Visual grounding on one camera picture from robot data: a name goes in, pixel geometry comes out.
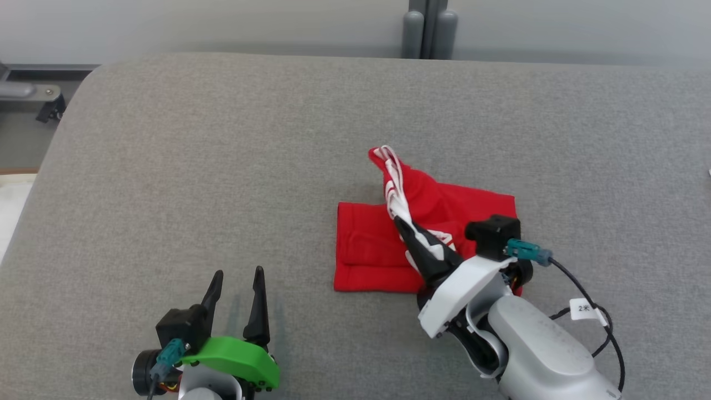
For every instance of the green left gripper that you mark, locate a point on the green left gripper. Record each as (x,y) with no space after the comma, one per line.
(239,361)

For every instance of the grey fabric sofa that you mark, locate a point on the grey fabric sofa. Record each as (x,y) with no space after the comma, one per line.
(222,183)

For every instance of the red shorts with white stripes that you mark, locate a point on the red shorts with white stripes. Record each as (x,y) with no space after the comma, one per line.
(372,244)

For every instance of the teal camera connector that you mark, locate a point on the teal camera connector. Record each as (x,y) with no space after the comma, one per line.
(527,251)
(168,358)

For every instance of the grey metal frame bracket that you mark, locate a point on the grey metal frame bracket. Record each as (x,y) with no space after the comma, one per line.
(28,91)

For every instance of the teal left camera connector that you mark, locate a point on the teal left camera connector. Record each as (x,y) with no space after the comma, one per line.
(168,358)

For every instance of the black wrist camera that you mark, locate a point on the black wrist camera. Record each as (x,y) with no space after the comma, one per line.
(494,236)
(178,330)

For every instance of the teal right camera connector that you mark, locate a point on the teal right camera connector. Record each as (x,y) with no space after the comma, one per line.
(527,251)

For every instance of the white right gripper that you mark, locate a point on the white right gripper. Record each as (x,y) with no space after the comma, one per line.
(461,291)

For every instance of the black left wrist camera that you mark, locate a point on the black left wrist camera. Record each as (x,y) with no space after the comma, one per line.
(178,330)

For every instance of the grey metal post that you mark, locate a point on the grey metal post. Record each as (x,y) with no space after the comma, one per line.
(430,28)

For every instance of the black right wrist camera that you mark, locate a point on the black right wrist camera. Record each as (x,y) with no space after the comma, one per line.
(494,236)

